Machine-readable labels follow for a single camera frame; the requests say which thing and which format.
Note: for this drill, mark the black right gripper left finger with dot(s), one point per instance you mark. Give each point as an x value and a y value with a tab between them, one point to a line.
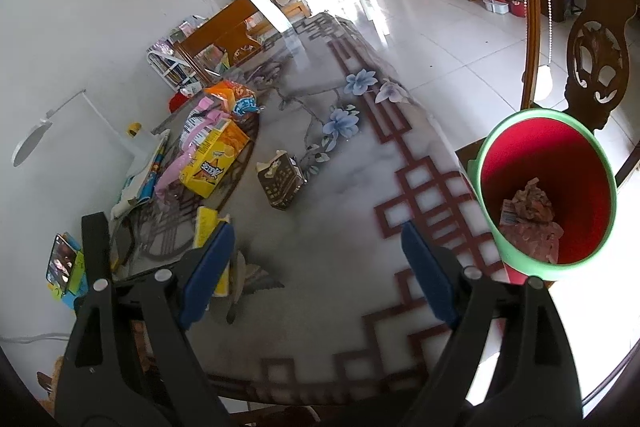
128	361

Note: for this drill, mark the white desk lamp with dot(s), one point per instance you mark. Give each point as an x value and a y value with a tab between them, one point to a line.
25	148

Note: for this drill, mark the green rimmed red bin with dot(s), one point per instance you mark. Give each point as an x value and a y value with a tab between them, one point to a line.
570	167

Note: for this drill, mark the white step ladder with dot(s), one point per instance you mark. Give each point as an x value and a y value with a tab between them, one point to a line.
172	68

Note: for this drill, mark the wooden chair at far end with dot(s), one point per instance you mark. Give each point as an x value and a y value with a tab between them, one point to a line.
227	31

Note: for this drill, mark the orange snack bag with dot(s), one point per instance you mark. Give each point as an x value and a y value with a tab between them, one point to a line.
237	100

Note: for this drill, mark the yellow carton box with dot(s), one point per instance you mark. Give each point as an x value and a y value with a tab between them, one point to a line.
214	158

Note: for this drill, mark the dark brown patterned box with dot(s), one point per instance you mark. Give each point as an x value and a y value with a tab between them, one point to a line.
281	179

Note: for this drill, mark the floral tablecloth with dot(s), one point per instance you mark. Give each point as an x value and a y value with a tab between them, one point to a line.
331	311

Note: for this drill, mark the newspaper ball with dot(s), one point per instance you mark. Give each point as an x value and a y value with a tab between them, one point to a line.
527	223

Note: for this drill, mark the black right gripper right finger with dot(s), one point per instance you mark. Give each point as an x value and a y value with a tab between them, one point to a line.
507	361

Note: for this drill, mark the smartphone on stand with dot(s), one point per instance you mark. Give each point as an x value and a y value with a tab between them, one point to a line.
66	271

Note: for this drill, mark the yellow flat box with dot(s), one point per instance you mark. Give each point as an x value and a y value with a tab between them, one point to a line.
212	237

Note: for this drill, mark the pink plastic bag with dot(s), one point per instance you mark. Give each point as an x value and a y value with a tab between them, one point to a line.
201	121

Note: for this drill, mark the carved wooden chair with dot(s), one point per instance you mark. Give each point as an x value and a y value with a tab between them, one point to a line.
597	61

